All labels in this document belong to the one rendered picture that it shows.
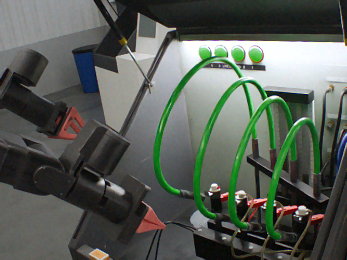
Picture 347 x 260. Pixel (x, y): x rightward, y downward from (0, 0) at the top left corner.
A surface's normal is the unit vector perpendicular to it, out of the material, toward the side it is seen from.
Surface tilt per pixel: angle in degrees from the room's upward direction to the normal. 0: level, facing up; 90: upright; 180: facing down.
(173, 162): 90
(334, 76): 90
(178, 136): 90
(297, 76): 90
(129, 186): 44
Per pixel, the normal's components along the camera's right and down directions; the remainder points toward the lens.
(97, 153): -0.06, -0.07
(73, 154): -0.66, -0.44
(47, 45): 0.67, 0.17
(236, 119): -0.66, 0.35
